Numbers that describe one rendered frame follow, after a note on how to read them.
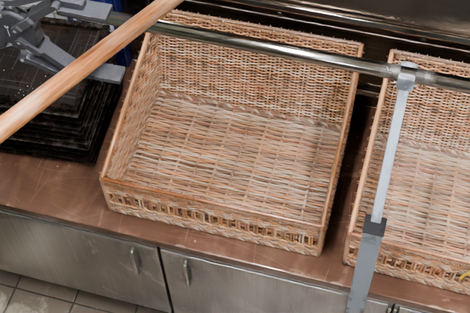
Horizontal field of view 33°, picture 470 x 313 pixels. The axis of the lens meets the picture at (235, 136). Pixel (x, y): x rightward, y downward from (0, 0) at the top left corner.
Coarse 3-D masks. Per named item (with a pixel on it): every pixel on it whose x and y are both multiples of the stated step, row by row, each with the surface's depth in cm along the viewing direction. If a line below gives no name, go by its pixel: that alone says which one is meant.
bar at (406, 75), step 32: (160, 32) 161; (192, 32) 159; (224, 32) 159; (320, 64) 155; (352, 64) 153; (384, 64) 152; (416, 64) 153; (384, 160) 156; (384, 192) 157; (384, 224) 158; (352, 288) 178
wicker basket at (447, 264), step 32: (448, 64) 195; (384, 96) 193; (448, 96) 200; (384, 128) 212; (416, 128) 210; (448, 128) 207; (416, 160) 210; (448, 160) 209; (416, 192) 204; (448, 192) 203; (352, 224) 182; (416, 224) 198; (448, 224) 198; (352, 256) 190; (384, 256) 186; (416, 256) 181; (448, 256) 178; (448, 288) 188
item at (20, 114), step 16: (160, 0) 134; (176, 0) 136; (144, 16) 130; (160, 16) 133; (112, 32) 126; (128, 32) 127; (96, 48) 122; (112, 48) 124; (80, 64) 119; (96, 64) 121; (48, 80) 115; (64, 80) 116; (80, 80) 119; (32, 96) 112; (48, 96) 114; (16, 112) 110; (32, 112) 111; (0, 128) 107; (16, 128) 109
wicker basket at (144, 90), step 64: (192, 64) 216; (256, 64) 210; (128, 128) 205; (192, 128) 217; (256, 128) 217; (320, 128) 216; (128, 192) 194; (192, 192) 206; (256, 192) 205; (320, 192) 205
